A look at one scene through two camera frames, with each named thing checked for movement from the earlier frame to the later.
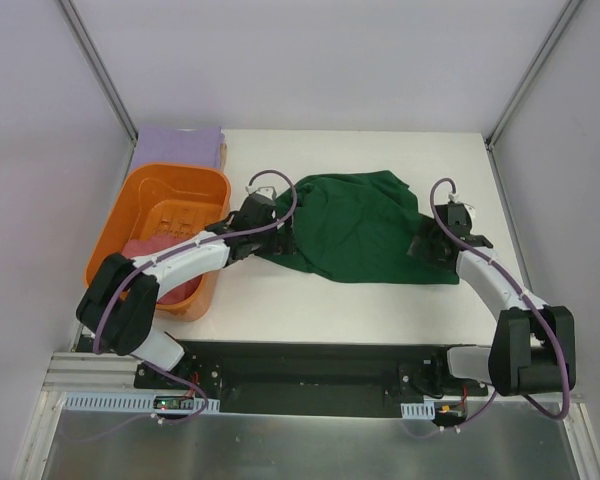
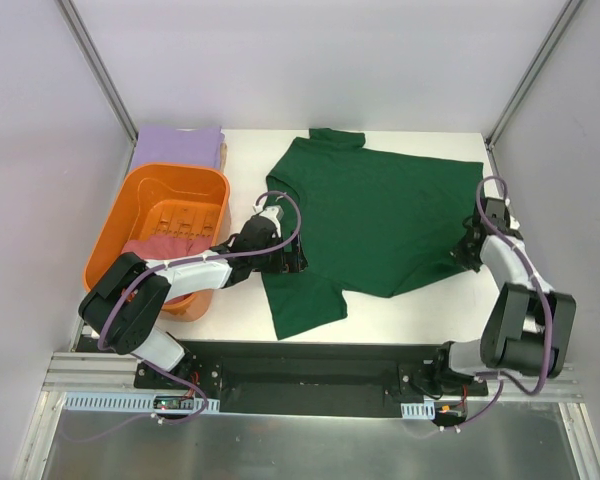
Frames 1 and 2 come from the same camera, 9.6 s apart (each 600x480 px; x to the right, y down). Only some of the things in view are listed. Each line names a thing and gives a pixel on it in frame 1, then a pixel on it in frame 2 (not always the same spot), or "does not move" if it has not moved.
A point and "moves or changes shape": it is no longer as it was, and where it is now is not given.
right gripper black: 425,242 to 466,251
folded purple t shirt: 178,145 does not move
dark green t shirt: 354,226 moves or changes shape
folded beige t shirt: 223,155 does not move
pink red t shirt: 135,248 does not move
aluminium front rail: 71,372 does not move
